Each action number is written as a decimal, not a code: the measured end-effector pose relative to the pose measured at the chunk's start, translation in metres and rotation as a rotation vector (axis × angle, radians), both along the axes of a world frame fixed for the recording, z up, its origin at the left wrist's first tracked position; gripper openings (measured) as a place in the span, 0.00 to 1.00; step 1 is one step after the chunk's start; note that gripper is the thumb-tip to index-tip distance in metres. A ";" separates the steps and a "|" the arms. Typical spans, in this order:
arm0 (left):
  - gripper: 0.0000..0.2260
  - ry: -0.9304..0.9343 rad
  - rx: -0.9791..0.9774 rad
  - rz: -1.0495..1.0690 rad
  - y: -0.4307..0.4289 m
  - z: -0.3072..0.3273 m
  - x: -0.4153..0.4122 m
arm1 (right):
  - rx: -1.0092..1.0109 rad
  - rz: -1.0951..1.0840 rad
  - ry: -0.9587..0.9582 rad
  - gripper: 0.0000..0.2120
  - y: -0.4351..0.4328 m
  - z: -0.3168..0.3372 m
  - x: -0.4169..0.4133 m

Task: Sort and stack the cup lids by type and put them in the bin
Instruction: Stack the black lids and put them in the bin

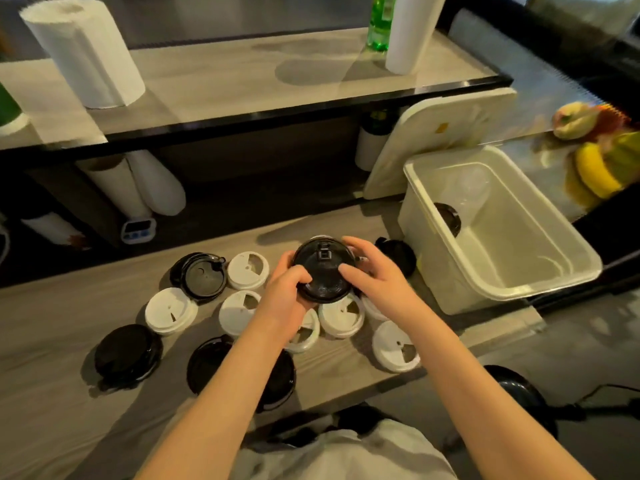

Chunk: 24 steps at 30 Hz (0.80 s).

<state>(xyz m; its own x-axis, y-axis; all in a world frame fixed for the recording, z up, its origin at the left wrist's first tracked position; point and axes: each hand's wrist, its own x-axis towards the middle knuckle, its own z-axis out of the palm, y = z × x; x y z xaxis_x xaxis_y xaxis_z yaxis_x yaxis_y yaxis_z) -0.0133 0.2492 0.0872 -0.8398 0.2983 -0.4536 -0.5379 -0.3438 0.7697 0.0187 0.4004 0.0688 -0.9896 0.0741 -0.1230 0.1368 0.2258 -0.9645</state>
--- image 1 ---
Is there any green fruit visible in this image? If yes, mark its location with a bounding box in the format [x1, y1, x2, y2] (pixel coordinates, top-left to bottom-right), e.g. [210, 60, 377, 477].
[605, 130, 640, 188]

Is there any black glass display case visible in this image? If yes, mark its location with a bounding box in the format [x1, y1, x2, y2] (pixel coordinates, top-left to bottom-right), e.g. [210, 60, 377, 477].
[439, 0, 640, 315]

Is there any white paper towel roll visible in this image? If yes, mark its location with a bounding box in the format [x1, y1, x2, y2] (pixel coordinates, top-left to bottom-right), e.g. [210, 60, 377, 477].
[19, 0, 147, 109]

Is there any red fruit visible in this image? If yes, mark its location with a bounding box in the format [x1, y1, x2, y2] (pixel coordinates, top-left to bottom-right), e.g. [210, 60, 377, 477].
[592, 105, 632, 145]

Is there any pile of black cup lids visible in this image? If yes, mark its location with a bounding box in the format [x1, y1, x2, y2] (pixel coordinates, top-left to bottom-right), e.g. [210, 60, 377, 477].
[93, 237, 419, 413]

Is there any person's left hand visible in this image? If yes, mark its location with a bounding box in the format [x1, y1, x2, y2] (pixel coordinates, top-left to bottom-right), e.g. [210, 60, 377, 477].
[252, 250, 319, 345]

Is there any yellow banana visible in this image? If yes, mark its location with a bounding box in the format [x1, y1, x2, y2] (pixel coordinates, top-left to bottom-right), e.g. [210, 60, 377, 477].
[573, 142, 623, 199]

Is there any white plastic storage bin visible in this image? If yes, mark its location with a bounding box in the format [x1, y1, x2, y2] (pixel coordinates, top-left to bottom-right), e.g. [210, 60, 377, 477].
[397, 145, 603, 315]

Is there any person's white shirt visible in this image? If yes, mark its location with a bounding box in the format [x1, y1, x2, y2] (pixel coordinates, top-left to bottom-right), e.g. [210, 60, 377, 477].
[227, 418, 459, 480]

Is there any person's right hand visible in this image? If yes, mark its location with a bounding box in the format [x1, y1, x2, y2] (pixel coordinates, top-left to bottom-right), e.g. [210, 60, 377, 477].
[337, 235, 426, 328]

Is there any green paper cup stack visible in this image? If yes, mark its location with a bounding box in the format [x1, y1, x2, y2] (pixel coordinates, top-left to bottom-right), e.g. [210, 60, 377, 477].
[0, 82, 31, 138]

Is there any white paper cup sleeve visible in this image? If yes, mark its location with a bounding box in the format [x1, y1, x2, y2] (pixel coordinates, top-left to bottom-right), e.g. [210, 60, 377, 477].
[75, 154, 153, 221]

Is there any small white digital timer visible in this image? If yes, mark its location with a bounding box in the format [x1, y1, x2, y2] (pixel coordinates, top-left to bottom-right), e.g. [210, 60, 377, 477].
[121, 217, 157, 245]

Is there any green plastic bottle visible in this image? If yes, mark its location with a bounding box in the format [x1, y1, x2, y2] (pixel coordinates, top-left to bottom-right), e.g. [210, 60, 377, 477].
[366, 0, 399, 52]

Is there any person's left forearm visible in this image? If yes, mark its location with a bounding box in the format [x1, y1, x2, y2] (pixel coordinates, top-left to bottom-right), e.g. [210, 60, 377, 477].
[135, 324, 296, 480]

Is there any white canister with black lid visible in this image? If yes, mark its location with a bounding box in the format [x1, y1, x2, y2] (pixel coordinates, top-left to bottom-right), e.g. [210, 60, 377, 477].
[19, 212, 91, 251]

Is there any black flap cup lid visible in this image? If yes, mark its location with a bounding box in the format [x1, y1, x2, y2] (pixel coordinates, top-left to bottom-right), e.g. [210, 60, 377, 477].
[291, 236, 357, 304]

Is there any pale peach fruit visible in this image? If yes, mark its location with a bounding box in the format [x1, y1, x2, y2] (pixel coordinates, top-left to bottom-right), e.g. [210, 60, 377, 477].
[552, 101, 601, 141]

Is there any tall white paper cup stack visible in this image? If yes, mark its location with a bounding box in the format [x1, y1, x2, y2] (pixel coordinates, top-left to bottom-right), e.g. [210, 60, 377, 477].
[385, 0, 449, 75]

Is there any white bin lid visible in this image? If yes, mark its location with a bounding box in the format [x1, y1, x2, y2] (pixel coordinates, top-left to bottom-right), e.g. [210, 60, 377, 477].
[363, 87, 519, 201]

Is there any person's right forearm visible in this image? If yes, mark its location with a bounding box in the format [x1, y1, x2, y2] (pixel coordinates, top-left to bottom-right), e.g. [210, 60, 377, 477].
[405, 309, 596, 480]

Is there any stack of black lids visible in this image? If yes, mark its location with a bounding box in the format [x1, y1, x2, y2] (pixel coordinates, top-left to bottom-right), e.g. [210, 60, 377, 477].
[433, 202, 463, 239]

